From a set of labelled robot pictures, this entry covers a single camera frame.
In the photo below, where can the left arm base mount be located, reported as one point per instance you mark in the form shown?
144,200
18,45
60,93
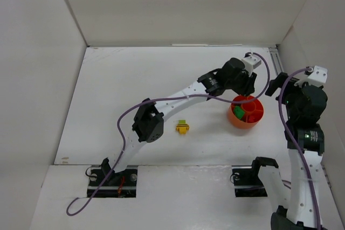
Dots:
117,185

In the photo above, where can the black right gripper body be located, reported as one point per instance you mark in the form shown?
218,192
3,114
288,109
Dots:
276,85

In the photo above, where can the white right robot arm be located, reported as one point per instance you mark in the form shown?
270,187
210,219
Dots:
297,206

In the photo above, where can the yellow striped lego piece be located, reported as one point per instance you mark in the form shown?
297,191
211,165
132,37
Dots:
182,128

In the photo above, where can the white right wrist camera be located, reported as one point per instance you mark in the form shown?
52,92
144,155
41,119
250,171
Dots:
317,76

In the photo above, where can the red lego plate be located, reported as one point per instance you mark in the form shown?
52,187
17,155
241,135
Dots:
251,119

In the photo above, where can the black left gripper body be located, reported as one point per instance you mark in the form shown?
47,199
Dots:
248,85

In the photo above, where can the green large lego brick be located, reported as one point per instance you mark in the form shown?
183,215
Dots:
238,112

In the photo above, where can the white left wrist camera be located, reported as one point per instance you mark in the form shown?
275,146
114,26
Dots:
251,62

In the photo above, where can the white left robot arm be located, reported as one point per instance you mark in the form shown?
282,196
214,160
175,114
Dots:
149,121

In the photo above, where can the orange divided round container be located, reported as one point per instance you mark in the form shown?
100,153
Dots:
250,106

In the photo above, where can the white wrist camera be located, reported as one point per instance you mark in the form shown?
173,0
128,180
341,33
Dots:
317,76
251,62

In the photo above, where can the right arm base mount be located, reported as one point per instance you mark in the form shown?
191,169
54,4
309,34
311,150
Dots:
245,178

